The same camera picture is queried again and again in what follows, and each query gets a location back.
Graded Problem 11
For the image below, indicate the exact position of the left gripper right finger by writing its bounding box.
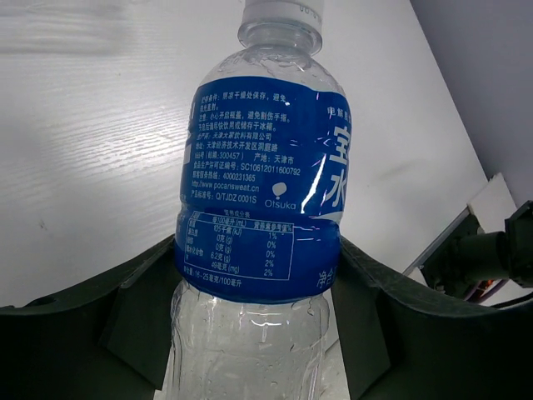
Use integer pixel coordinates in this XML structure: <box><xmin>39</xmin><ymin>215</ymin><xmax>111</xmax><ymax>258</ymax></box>
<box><xmin>332</xmin><ymin>240</ymin><xmax>532</xmax><ymax>399</ymax></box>

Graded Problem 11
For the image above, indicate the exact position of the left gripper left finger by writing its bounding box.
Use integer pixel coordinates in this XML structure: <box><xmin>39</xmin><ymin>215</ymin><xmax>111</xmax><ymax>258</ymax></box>
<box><xmin>1</xmin><ymin>237</ymin><xmax>181</xmax><ymax>399</ymax></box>

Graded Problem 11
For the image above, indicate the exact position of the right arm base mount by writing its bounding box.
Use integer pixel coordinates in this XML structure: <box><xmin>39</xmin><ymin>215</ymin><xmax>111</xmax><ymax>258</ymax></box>
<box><xmin>420</xmin><ymin>201</ymin><xmax>532</xmax><ymax>304</ymax></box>

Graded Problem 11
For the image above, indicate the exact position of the blue label clear bottle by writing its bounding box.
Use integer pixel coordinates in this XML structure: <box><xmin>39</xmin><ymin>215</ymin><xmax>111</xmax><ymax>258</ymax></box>
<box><xmin>167</xmin><ymin>1</ymin><xmax>352</xmax><ymax>399</ymax></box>

